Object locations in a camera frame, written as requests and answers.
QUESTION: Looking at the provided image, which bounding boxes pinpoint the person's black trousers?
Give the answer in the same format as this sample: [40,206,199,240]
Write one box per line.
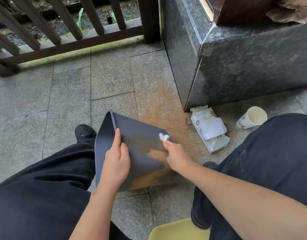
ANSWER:
[0,113,307,240]

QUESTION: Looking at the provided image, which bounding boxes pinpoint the person's right forearm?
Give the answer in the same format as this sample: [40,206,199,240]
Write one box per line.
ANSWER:
[178,162,307,240]

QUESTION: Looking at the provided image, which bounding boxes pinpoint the dark blue plastic bin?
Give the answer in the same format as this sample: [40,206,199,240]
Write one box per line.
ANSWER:
[94,109,178,193]

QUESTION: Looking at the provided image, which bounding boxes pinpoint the white paper cup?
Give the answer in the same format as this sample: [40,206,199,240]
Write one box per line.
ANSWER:
[236,106,268,130]

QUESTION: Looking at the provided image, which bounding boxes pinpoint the grey granite plinth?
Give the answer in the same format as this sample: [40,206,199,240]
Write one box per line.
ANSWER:
[159,0,307,112]

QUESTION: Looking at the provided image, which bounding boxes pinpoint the yellow stool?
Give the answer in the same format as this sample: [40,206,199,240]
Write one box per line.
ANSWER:
[148,217,211,240]

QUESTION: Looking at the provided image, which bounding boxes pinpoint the person's left hand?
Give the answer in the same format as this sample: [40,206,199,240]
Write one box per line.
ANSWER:
[98,128,131,195]

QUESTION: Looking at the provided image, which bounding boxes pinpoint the person's right hand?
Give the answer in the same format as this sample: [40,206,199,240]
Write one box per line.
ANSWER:
[162,140,194,174]

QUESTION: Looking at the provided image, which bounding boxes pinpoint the dark wooden railing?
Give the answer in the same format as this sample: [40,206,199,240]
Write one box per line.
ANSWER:
[0,0,161,78]

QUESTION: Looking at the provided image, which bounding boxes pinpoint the green plants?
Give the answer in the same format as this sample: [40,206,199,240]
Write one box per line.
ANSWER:
[76,7,118,32]

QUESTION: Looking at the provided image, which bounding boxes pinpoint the brass trim strip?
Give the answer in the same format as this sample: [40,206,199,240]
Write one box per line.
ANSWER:
[197,0,214,22]

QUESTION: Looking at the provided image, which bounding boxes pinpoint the crumpled brown paper bag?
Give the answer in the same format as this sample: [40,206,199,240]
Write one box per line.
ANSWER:
[266,0,307,25]

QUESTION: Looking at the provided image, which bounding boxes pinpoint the brown wooden pillar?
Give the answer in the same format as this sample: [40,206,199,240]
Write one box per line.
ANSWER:
[197,0,307,27]

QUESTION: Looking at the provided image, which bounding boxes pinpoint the person's black left shoe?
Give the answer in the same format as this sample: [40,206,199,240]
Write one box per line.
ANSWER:
[74,124,97,144]

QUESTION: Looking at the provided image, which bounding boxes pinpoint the person's left forearm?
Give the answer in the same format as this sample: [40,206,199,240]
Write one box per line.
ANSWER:
[69,186,118,240]

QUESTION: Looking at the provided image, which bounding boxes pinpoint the white wet wipes packet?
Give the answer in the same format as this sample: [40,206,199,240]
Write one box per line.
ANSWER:
[190,105,231,153]

